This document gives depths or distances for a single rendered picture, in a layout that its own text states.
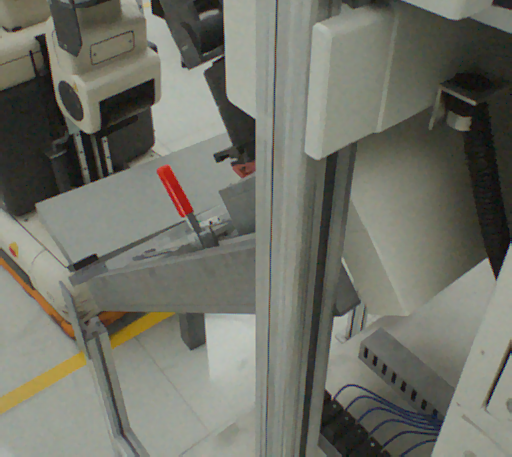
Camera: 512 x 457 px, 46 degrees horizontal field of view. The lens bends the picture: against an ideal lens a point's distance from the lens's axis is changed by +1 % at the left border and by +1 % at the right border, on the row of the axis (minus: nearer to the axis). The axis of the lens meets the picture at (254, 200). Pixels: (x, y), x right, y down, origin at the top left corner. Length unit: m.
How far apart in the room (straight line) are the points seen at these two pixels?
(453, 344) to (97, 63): 0.98
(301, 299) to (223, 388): 1.40
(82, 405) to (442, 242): 1.47
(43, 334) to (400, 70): 1.75
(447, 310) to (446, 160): 0.76
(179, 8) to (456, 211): 0.48
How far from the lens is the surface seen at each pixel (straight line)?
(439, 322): 1.15
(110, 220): 1.36
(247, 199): 0.53
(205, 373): 1.79
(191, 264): 0.60
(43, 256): 1.79
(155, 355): 1.85
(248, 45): 0.31
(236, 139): 0.80
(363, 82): 0.29
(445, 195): 0.43
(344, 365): 1.06
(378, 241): 0.39
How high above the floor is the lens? 1.48
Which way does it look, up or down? 40 degrees down
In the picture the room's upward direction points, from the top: straight up
